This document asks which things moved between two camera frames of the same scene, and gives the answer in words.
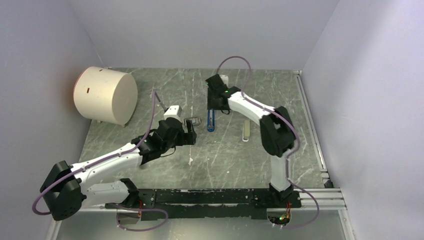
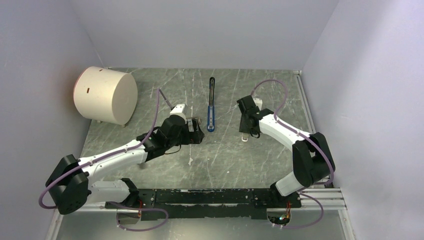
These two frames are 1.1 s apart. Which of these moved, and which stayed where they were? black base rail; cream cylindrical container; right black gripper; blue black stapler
Moved: right black gripper
Stayed: blue black stapler; cream cylindrical container; black base rail
